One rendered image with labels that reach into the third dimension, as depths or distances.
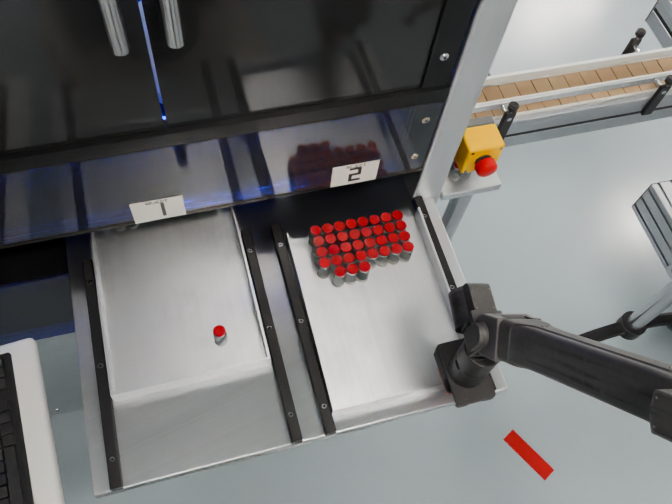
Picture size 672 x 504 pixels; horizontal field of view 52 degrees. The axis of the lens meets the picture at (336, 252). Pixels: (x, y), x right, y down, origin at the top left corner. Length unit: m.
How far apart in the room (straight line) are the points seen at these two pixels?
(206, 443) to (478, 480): 1.13
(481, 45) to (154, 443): 0.79
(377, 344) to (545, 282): 1.26
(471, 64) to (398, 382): 0.53
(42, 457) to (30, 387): 0.13
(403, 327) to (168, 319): 0.41
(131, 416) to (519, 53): 2.26
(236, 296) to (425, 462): 1.03
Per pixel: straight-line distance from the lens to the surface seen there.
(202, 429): 1.17
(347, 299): 1.24
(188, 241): 1.30
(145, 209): 1.17
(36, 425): 1.31
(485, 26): 1.03
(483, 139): 1.29
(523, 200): 2.54
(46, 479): 1.28
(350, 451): 2.07
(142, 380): 1.20
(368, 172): 1.22
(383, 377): 1.20
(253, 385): 1.18
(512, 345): 0.90
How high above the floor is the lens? 2.01
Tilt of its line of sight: 62 degrees down
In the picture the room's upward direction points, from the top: 10 degrees clockwise
